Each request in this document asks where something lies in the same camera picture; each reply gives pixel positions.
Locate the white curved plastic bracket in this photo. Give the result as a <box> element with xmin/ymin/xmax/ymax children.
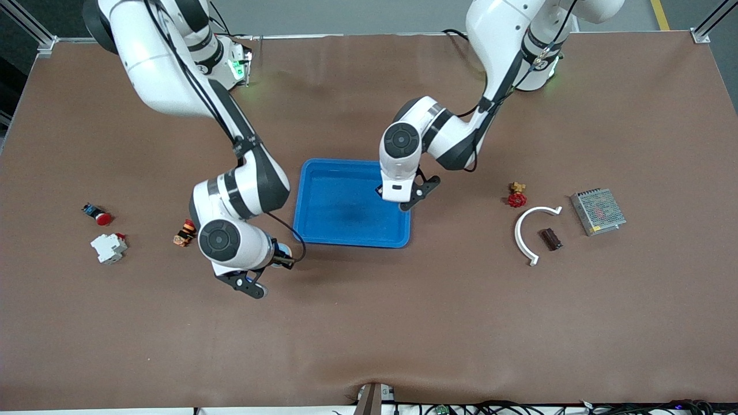
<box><xmin>514</xmin><ymin>205</ymin><xmax>563</xmax><ymax>267</ymax></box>

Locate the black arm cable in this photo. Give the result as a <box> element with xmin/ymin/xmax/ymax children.
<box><xmin>458</xmin><ymin>0</ymin><xmax>578</xmax><ymax>173</ymax></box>
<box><xmin>144</xmin><ymin>0</ymin><xmax>306</xmax><ymax>266</ymax></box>

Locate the brown camera post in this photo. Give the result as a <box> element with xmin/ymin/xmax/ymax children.
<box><xmin>353</xmin><ymin>382</ymin><xmax>383</xmax><ymax>415</ymax></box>

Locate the black right base cable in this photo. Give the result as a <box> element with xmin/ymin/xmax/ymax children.
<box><xmin>209</xmin><ymin>0</ymin><xmax>255</xmax><ymax>42</ymax></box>

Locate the metal mesh power supply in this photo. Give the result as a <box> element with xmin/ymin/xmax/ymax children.
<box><xmin>570</xmin><ymin>187</ymin><xmax>627</xmax><ymax>237</ymax></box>

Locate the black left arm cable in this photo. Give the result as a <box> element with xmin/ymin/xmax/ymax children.
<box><xmin>458</xmin><ymin>0</ymin><xmax>578</xmax><ymax>173</ymax></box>

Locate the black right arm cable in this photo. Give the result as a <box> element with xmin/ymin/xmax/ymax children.
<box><xmin>144</xmin><ymin>0</ymin><xmax>306</xmax><ymax>266</ymax></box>

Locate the orange black switch component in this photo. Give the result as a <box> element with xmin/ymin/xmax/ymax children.
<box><xmin>172</xmin><ymin>219</ymin><xmax>198</xmax><ymax>248</ymax></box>

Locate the white circuit breaker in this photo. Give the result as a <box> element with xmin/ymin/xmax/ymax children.
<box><xmin>90</xmin><ymin>232</ymin><xmax>129</xmax><ymax>265</ymax></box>

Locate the blue plastic tray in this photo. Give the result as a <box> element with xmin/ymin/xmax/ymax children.
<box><xmin>292</xmin><ymin>159</ymin><xmax>413</xmax><ymax>249</ymax></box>

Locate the aluminium frame profile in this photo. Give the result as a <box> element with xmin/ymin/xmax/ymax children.
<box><xmin>692</xmin><ymin>0</ymin><xmax>738</xmax><ymax>44</ymax></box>
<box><xmin>0</xmin><ymin>0</ymin><xmax>59</xmax><ymax>58</ymax></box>

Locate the red push button switch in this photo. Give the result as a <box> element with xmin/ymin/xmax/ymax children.
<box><xmin>81</xmin><ymin>203</ymin><xmax>114</xmax><ymax>227</ymax></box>

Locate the brown table cover mat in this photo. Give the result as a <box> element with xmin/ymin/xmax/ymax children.
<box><xmin>0</xmin><ymin>32</ymin><xmax>738</xmax><ymax>411</ymax></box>

